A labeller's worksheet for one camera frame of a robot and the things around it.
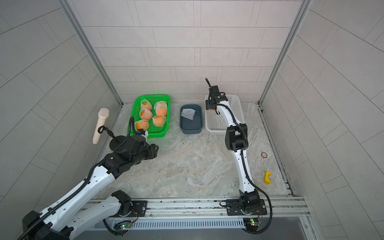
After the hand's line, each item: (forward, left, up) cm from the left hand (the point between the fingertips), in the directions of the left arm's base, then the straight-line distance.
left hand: (158, 147), depth 78 cm
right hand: (+39, -32, -5) cm, 50 cm away
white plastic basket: (+26, -33, -13) cm, 43 cm away
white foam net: (+30, -14, -7) cm, 34 cm away
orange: (+29, -30, -1) cm, 42 cm away
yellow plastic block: (-13, -57, -11) cm, 60 cm away
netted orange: (+37, +16, -5) cm, 40 cm away
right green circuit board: (-32, -46, -13) cm, 57 cm away
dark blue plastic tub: (+24, -15, -14) cm, 32 cm away
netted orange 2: (+31, +5, -3) cm, 32 cm away
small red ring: (+1, -60, -12) cm, 62 cm away
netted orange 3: (+28, +15, -5) cm, 32 cm away
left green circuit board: (-33, +10, -10) cm, 36 cm away
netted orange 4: (+23, +5, -7) cm, 25 cm away
